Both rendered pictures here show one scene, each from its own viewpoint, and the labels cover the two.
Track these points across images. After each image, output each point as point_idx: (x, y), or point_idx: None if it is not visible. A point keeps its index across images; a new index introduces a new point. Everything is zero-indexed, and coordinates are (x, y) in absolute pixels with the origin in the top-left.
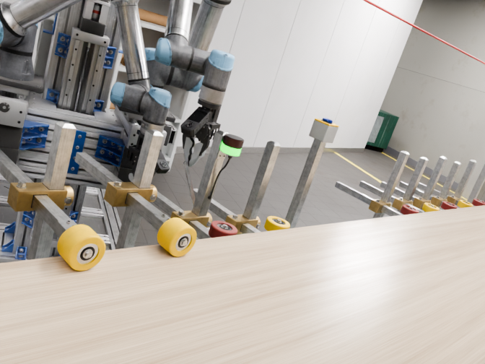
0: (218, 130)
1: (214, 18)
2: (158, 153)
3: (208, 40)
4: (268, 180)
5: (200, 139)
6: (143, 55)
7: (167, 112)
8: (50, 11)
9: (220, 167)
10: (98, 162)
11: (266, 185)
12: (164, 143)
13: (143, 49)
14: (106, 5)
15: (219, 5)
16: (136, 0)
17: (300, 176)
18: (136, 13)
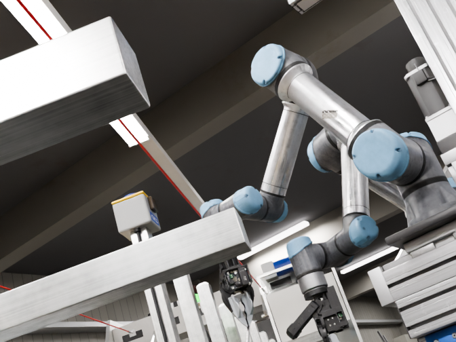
0: (224, 277)
1: (298, 106)
2: (222, 322)
3: (321, 123)
4: (185, 325)
5: (231, 294)
6: (342, 194)
7: (292, 263)
8: (378, 193)
9: (206, 323)
10: (297, 338)
11: (188, 334)
12: (374, 288)
13: (343, 186)
14: (427, 123)
15: (282, 99)
16: (338, 143)
17: (170, 304)
18: (341, 155)
